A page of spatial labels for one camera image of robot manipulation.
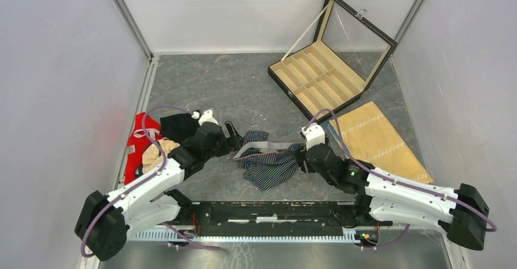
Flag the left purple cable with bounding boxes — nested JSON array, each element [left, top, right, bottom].
[[80, 104, 194, 259]]

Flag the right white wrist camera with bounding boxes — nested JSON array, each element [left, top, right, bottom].
[[301, 123, 326, 150]]

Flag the tan cloth mat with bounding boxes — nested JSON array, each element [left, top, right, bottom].
[[325, 102, 433, 184]]

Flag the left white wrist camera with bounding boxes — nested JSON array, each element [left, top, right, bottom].
[[191, 109, 219, 126]]

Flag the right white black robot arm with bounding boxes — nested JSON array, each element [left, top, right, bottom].
[[294, 144, 490, 251]]

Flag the purple cable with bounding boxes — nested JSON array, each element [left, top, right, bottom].
[[302, 107, 498, 250], [80, 104, 194, 259]]

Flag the beige underwear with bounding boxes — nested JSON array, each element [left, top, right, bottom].
[[135, 138, 180, 177]]

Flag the red underwear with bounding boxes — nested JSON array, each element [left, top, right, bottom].
[[124, 112, 163, 185]]

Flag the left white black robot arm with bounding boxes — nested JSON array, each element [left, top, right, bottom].
[[74, 121, 243, 261]]

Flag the black compartment box glass lid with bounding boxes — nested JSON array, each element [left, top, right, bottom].
[[268, 0, 398, 123]]

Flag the blue striped boxer shorts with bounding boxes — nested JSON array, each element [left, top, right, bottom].
[[234, 131, 305, 191]]

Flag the black underwear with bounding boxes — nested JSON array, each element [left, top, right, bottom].
[[160, 113, 200, 143]]

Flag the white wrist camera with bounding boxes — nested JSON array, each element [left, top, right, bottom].
[[301, 123, 326, 150], [191, 109, 219, 126]]

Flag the white cable tray strip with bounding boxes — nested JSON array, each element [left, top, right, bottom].
[[129, 226, 360, 244]]

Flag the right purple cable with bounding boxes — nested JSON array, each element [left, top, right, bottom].
[[302, 107, 498, 250]]

